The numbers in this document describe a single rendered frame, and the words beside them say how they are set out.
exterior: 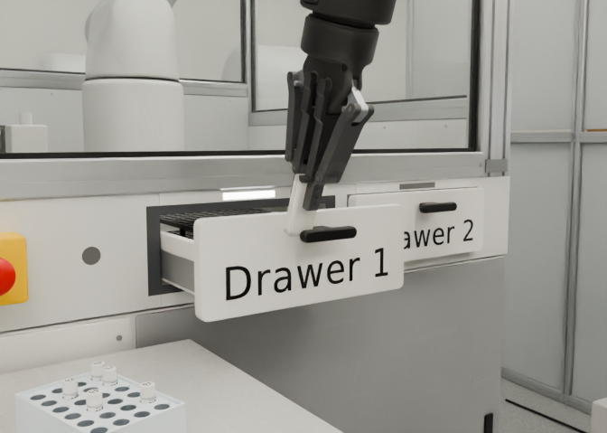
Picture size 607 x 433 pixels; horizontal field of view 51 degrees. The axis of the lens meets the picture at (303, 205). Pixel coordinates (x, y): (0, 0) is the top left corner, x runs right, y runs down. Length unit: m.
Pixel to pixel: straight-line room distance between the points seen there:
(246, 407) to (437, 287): 0.57
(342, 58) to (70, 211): 0.36
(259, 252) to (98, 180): 0.22
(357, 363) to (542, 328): 1.80
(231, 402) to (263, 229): 0.19
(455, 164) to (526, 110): 1.64
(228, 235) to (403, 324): 0.47
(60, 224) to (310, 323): 0.39
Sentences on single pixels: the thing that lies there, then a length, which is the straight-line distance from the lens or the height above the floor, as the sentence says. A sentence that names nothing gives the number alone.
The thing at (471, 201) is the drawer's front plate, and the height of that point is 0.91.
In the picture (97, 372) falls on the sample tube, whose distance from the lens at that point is 0.63.
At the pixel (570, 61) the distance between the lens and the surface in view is 2.64.
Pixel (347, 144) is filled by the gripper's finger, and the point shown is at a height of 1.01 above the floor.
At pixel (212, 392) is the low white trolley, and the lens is 0.67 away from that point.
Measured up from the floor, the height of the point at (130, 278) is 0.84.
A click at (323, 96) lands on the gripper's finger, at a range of 0.65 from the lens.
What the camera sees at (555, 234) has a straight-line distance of 2.67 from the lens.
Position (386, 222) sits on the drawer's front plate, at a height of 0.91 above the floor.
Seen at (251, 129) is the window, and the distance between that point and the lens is 0.89.
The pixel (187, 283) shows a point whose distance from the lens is 0.76.
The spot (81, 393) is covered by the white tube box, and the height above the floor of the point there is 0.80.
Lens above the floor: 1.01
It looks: 6 degrees down
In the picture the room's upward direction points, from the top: straight up
